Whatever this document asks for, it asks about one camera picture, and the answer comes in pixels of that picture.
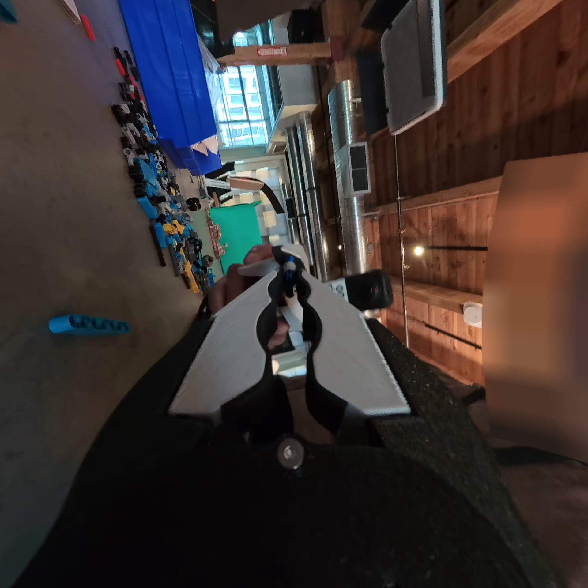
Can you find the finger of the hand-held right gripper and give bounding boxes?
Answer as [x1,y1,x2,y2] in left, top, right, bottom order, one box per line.
[280,243,308,273]
[237,258,283,278]

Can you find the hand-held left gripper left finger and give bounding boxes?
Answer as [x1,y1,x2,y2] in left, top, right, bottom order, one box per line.
[168,269,282,418]

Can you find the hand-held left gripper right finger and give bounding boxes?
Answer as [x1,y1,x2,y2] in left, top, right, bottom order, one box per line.
[298,269,412,418]

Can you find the pile of building pieces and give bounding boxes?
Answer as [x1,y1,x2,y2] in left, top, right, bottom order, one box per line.
[111,46,217,295]

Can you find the thick teal perforated beam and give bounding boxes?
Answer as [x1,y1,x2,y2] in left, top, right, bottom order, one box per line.
[48,315,131,335]

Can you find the white desk lamp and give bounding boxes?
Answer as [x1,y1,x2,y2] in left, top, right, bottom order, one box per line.
[204,176,286,215]

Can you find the person's right hand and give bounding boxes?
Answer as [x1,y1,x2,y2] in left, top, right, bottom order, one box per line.
[209,243,277,318]

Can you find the teal tote bag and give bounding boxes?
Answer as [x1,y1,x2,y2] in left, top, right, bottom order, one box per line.
[209,201,263,273]

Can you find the white vent grille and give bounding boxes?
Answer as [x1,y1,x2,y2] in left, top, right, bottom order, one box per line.
[347,141,371,194]

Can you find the clear plastic bags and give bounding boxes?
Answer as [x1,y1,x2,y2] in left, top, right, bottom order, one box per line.
[189,32,220,157]

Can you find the blue storage bin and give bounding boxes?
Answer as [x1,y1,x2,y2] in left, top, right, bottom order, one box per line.
[119,0,222,176]

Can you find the grey hanging ceiling panel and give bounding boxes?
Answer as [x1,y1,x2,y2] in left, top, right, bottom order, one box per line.
[380,0,447,137]

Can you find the person's brown shirt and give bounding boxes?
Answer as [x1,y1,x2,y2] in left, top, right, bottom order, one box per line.
[459,386,588,588]

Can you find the narrow silver air duct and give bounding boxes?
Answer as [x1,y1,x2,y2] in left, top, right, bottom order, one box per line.
[296,111,330,282]
[284,123,307,245]

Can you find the wide silver air duct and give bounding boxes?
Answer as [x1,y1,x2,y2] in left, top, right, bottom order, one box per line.
[327,79,372,277]

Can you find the wooden post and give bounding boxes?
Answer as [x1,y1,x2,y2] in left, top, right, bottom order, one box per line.
[217,43,332,66]

